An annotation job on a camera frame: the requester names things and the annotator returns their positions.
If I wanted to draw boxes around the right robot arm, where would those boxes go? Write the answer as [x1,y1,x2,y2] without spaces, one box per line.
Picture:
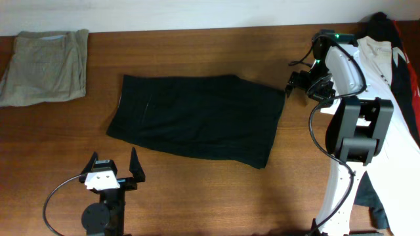
[285,29,394,235]

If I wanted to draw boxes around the black red printed garment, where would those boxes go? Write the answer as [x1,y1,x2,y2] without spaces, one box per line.
[360,12,419,143]

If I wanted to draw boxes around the black shorts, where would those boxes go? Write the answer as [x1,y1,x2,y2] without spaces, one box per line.
[106,75,285,168]

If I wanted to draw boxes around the folded khaki shorts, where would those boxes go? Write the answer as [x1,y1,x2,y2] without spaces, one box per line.
[1,29,89,107]

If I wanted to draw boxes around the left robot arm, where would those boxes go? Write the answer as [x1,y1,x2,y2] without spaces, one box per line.
[79,148,146,236]

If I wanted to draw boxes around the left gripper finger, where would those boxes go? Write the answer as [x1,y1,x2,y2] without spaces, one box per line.
[81,151,98,174]
[129,147,146,182]

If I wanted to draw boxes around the dark grey garment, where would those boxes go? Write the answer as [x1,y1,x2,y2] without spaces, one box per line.
[354,172,389,229]

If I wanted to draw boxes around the white t-shirt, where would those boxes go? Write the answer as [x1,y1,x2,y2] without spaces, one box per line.
[320,35,420,236]

